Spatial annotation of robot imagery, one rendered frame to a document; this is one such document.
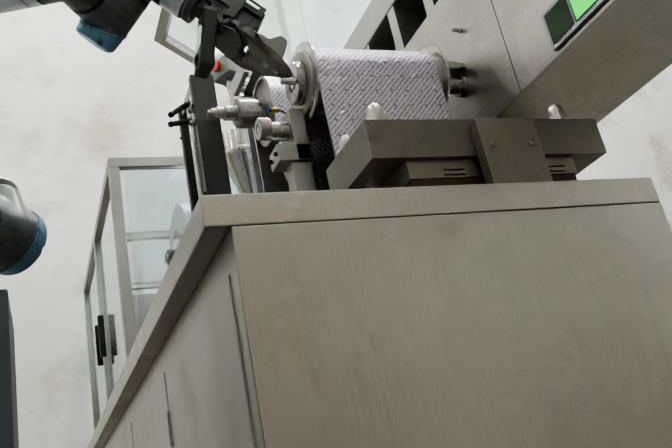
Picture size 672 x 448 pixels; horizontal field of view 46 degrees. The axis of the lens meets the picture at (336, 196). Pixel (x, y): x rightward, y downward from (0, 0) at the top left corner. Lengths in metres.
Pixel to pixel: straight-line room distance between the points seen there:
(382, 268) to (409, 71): 0.58
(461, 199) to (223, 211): 0.31
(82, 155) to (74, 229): 0.56
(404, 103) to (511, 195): 0.39
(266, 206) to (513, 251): 0.32
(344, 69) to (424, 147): 0.32
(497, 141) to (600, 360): 0.33
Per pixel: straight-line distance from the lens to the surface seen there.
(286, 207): 0.91
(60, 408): 5.19
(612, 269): 1.10
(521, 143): 1.16
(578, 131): 1.27
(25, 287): 5.38
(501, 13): 1.46
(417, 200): 0.98
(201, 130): 1.62
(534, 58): 1.37
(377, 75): 1.39
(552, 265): 1.05
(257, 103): 1.62
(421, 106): 1.40
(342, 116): 1.32
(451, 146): 1.12
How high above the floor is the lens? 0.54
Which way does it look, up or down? 22 degrees up
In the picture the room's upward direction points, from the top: 12 degrees counter-clockwise
